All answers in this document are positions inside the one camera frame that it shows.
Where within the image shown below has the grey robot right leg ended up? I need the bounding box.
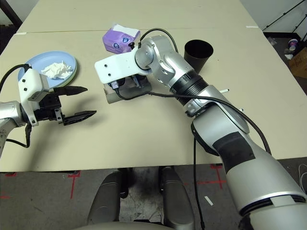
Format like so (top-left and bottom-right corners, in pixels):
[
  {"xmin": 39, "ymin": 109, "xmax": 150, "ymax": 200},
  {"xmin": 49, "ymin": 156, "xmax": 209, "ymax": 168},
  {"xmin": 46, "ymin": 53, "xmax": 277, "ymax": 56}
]
[{"xmin": 160, "ymin": 166, "xmax": 195, "ymax": 230}]

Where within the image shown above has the green plate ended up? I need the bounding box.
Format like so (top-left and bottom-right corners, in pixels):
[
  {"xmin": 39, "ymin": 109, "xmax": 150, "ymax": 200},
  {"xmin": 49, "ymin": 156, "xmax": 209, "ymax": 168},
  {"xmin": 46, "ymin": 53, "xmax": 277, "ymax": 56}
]
[{"xmin": 56, "ymin": 58, "xmax": 79, "ymax": 87}]

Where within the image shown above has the black cup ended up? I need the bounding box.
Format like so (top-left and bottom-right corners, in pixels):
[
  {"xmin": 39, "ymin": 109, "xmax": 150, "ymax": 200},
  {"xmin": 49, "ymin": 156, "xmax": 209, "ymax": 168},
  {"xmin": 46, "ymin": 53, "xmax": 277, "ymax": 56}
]
[{"xmin": 184, "ymin": 39, "xmax": 214, "ymax": 72}]

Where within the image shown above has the purple tissue box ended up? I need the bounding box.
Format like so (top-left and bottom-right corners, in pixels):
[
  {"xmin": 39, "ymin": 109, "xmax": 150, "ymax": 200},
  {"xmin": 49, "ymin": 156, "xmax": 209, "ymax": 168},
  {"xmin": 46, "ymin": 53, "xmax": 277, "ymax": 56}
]
[{"xmin": 102, "ymin": 23, "xmax": 141, "ymax": 56}]

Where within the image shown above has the purple white cup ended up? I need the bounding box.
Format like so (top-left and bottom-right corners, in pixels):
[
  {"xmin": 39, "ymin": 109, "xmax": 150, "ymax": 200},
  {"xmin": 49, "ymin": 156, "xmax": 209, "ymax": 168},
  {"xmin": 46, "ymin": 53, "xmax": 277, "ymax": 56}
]
[{"xmin": 288, "ymin": 38, "xmax": 299, "ymax": 51}]

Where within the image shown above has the black-framed side table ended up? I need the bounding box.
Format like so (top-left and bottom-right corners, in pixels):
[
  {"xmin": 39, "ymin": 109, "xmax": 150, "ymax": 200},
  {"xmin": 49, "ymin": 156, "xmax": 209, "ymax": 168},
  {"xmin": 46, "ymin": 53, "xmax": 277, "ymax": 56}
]
[{"xmin": 0, "ymin": 0, "xmax": 24, "ymax": 27}]

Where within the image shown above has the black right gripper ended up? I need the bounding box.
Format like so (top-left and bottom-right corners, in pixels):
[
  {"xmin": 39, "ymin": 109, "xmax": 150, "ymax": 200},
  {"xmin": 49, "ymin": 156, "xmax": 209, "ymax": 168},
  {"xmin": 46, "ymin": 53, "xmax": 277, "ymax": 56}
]
[{"xmin": 129, "ymin": 73, "xmax": 148, "ymax": 89}]

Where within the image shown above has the black tripod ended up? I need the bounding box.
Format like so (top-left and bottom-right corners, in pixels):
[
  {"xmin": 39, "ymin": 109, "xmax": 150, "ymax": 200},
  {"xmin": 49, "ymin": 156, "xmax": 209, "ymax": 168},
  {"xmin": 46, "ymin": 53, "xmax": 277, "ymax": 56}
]
[{"xmin": 262, "ymin": 0, "xmax": 307, "ymax": 41}]

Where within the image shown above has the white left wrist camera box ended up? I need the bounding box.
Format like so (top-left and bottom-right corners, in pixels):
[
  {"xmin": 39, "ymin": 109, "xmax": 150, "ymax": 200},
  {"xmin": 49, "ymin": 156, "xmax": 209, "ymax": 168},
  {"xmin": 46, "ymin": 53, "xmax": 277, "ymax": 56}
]
[{"xmin": 18, "ymin": 68, "xmax": 50, "ymax": 127}]

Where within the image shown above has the grey glasses case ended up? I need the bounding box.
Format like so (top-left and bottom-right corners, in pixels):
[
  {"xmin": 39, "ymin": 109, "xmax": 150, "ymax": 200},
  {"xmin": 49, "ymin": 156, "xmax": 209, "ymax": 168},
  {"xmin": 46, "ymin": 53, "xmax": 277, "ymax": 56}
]
[{"xmin": 103, "ymin": 76, "xmax": 153, "ymax": 105}]

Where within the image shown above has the blue plate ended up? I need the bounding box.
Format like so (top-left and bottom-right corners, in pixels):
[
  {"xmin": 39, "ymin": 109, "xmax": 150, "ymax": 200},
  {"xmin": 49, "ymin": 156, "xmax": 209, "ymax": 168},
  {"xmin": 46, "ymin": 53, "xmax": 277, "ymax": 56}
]
[{"xmin": 18, "ymin": 50, "xmax": 77, "ymax": 88}]

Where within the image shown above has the grey robot left leg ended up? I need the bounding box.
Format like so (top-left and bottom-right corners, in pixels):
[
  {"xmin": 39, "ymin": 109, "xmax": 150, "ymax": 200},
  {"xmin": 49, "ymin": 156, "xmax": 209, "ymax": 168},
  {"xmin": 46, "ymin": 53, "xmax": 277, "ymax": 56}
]
[{"xmin": 87, "ymin": 170, "xmax": 128, "ymax": 225}]

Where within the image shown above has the white tissue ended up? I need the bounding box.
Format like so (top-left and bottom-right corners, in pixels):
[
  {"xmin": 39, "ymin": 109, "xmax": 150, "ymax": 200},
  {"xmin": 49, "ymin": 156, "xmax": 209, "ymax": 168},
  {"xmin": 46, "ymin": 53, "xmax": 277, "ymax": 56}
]
[{"xmin": 41, "ymin": 61, "xmax": 74, "ymax": 80}]

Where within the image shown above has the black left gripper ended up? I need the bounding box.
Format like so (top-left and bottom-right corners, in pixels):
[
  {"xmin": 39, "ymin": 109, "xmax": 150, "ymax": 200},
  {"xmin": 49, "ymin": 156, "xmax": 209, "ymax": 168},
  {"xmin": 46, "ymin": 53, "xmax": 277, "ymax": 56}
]
[{"xmin": 34, "ymin": 85, "xmax": 97, "ymax": 127}]

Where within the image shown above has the cardboard box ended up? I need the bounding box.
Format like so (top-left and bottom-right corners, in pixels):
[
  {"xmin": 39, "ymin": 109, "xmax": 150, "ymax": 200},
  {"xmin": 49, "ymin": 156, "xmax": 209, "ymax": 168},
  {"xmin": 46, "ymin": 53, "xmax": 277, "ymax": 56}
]
[{"xmin": 287, "ymin": 46, "xmax": 307, "ymax": 79}]

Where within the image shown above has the grey robot leg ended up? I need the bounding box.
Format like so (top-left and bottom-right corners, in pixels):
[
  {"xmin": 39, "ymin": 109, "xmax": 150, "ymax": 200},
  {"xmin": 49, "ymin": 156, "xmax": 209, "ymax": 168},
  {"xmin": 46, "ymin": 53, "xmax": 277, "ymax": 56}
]
[
  {"xmin": 87, "ymin": 170, "xmax": 128, "ymax": 225},
  {"xmin": 160, "ymin": 166, "xmax": 195, "ymax": 230}
]

